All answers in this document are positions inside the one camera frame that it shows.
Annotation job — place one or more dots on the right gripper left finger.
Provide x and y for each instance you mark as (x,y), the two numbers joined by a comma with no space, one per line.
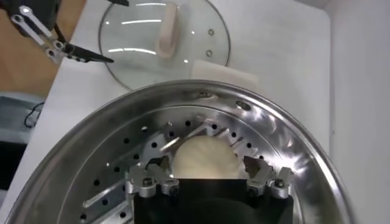
(141,182)

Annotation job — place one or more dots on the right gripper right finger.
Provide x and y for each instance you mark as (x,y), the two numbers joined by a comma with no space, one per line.
(262,176)

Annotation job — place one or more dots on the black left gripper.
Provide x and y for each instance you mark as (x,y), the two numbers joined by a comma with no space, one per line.
(42,9)

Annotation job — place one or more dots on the white steamed baozi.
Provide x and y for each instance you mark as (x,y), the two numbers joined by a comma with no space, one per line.
(207,158)

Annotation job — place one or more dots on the stainless steel steamer basket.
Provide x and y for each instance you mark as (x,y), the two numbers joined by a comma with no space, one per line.
(91,137)

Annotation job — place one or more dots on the round glass pot lid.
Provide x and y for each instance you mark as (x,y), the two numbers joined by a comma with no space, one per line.
(137,36)

